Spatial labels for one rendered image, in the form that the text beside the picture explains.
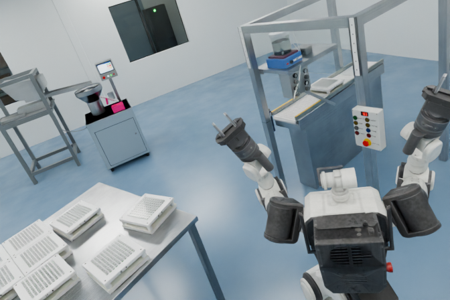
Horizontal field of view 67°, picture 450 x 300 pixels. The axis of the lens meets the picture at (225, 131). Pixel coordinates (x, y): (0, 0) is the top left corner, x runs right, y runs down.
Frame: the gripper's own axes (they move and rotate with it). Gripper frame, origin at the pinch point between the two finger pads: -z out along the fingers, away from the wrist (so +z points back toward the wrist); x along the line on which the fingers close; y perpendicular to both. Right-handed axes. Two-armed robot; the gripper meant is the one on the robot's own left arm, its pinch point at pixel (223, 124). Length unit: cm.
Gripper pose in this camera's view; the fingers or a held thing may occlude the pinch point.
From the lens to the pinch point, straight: 119.7
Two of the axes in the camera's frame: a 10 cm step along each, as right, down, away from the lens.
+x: 7.5, -6.6, -0.2
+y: 3.6, 4.3, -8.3
